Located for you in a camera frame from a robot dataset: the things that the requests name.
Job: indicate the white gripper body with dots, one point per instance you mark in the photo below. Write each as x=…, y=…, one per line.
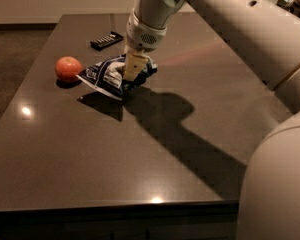
x=141, y=35

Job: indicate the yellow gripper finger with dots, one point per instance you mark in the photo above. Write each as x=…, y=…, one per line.
x=135, y=61

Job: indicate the blue chip bag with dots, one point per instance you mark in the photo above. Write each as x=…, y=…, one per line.
x=106, y=77

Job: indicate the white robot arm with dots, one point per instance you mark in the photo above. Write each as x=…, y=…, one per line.
x=230, y=83

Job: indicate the red apple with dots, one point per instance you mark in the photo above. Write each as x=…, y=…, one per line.
x=67, y=68

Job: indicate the black snack bar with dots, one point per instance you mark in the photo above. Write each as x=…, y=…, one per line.
x=106, y=41

